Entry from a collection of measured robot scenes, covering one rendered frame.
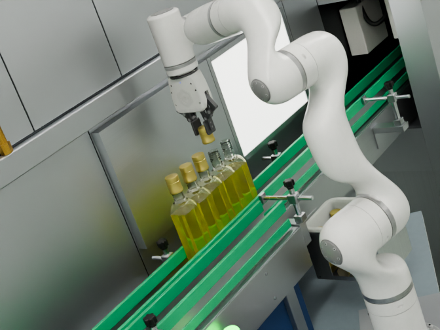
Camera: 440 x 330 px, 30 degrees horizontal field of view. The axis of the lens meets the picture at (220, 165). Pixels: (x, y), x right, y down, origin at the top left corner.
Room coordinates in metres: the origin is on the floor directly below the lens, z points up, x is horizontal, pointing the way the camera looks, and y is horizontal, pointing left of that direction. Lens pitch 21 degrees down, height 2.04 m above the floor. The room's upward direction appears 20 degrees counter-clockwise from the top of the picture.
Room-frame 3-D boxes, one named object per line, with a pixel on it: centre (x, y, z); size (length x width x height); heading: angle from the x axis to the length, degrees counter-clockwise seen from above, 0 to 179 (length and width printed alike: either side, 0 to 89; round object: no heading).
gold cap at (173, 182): (1.92, 0.12, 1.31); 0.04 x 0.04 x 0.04
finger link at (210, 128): (2.02, -0.02, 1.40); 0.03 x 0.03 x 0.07; 47
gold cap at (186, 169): (1.96, 0.08, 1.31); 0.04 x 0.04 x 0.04
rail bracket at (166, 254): (1.92, 0.22, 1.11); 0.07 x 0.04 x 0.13; 47
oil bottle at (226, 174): (2.04, 0.01, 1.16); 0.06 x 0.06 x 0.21; 47
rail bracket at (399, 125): (2.48, -0.57, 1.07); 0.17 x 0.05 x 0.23; 47
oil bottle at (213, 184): (2.00, 0.05, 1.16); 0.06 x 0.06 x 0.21; 48
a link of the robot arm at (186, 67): (2.05, 0.01, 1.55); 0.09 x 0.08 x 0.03; 47
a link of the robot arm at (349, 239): (1.62, -0.24, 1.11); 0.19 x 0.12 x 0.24; 121
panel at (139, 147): (2.29, -0.04, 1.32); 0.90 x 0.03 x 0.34; 137
